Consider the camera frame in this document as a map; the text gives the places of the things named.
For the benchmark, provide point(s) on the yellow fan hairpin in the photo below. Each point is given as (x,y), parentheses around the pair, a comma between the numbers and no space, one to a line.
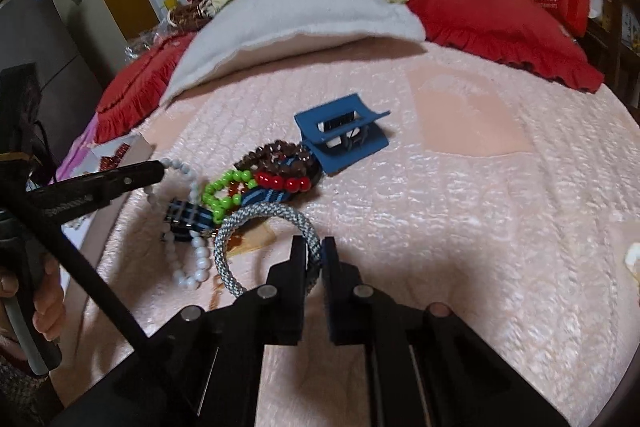
(634,259)

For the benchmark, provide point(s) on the dark wooden shelf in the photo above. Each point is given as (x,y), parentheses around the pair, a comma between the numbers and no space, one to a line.
(625,57)

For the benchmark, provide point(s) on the purple patterned sheet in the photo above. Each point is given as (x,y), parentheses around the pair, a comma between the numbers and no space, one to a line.
(80,152)

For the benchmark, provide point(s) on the person's left forearm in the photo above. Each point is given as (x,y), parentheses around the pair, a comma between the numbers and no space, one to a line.
(15,382)

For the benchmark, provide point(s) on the grey refrigerator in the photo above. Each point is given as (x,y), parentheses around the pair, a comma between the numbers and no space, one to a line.
(50,37)

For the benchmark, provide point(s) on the pink plush blanket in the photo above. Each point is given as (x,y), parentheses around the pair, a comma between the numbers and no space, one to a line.
(450,232)

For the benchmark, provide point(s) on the yellow container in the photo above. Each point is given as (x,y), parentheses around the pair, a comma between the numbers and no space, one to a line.
(171,3)

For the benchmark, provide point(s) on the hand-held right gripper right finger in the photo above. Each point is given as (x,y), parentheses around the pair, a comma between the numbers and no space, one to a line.
(330,267)

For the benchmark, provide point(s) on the blue hair claw clip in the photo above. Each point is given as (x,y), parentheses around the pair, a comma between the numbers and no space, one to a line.
(347,159)

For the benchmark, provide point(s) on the clear plastic bag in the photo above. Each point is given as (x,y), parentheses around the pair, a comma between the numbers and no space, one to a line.
(150,37)

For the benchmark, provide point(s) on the white shallow box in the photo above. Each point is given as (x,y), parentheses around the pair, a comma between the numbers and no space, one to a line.
(107,227)

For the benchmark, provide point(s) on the person's left hand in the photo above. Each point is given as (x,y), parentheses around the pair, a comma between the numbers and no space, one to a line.
(47,302)

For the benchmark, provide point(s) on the red ruffled pillow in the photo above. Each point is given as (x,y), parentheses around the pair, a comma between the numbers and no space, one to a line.
(490,17)
(135,92)

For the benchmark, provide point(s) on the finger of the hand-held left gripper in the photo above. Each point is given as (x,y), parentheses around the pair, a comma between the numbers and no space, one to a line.
(120,182)

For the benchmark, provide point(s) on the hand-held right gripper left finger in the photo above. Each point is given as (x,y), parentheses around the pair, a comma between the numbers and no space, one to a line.
(300,259)

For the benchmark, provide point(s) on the white pillow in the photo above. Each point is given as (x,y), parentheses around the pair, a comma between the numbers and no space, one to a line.
(300,7)

